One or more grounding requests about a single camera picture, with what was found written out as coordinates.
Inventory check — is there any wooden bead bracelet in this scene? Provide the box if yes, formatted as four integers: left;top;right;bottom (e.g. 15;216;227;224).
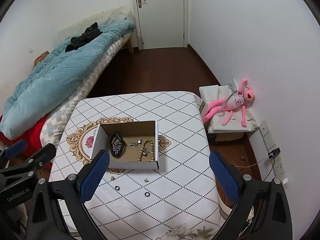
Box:
136;140;155;163

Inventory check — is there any black clothing on bed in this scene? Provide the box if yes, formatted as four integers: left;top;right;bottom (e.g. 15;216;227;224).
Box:
65;22;103;52

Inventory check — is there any white wall socket panel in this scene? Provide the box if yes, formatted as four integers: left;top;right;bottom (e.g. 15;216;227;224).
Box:
259;120;289;188

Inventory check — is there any small silver charm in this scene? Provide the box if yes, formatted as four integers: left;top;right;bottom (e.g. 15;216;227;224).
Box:
142;148;150;157

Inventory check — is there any silver crystal pendant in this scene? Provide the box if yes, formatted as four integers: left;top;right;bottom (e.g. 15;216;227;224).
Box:
128;138;143;147

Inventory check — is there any black plug adapter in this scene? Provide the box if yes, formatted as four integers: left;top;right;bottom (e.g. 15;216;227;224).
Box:
268;148;280;159

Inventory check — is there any white cloth covered box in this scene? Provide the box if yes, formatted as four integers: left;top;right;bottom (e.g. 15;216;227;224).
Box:
199;81;259;141

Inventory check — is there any light blue duvet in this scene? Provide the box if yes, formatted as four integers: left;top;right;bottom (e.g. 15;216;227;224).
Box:
1;20;136;140

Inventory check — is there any red blanket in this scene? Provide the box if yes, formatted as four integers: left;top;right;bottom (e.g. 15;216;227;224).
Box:
1;115;48;160

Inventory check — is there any silver chain bracelet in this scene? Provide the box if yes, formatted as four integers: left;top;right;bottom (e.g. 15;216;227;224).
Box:
111;140;123;157

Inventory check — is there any white cardboard jewelry box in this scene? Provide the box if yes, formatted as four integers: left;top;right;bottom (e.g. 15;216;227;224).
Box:
81;121;159;170

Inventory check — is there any pink panther plush toy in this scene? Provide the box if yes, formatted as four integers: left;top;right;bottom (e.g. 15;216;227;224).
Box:
202;78;255;128

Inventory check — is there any wooden bed frame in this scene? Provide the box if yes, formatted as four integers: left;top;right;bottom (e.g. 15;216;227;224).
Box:
123;36;134;54

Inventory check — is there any white door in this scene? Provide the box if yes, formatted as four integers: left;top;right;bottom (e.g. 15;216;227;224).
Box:
133;0;189;50

